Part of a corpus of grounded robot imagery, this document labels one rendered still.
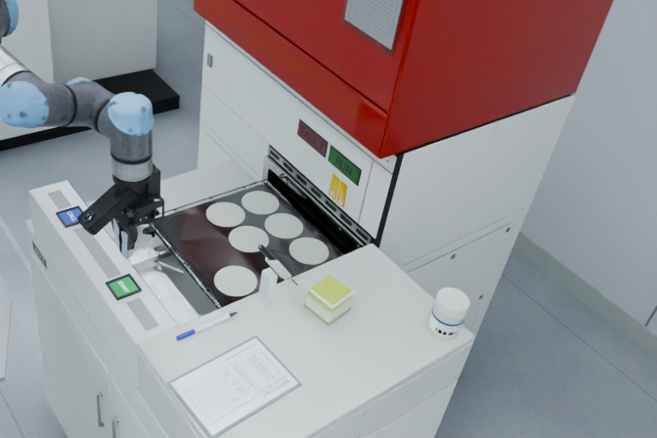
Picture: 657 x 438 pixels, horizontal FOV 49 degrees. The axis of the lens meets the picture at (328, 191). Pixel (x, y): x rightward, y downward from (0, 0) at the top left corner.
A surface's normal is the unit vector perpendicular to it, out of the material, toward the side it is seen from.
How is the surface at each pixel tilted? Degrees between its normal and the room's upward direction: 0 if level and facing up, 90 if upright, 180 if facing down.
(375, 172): 90
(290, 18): 90
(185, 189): 0
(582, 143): 90
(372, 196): 90
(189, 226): 0
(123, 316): 0
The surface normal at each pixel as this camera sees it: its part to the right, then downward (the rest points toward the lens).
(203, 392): 0.15, -0.79
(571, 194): -0.77, 0.28
